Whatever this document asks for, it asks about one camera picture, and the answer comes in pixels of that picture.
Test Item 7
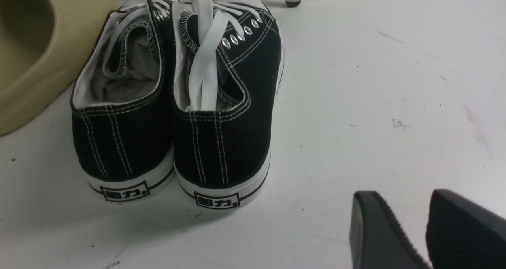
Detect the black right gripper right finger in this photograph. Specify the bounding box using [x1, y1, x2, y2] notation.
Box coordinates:
[425, 189, 506, 269]

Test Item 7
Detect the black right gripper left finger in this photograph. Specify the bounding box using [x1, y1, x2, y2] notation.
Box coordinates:
[349, 190, 430, 269]

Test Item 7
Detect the right black canvas sneaker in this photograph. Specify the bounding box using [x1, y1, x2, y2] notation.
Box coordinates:
[171, 0, 285, 210]

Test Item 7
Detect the black canvas sneaker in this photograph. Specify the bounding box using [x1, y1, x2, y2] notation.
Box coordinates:
[70, 0, 180, 204]
[171, 0, 285, 210]

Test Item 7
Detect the left black canvas sneaker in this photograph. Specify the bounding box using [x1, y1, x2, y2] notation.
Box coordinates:
[70, 0, 180, 204]

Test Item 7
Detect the right olive foam slide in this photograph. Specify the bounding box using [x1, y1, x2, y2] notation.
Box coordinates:
[0, 0, 120, 135]

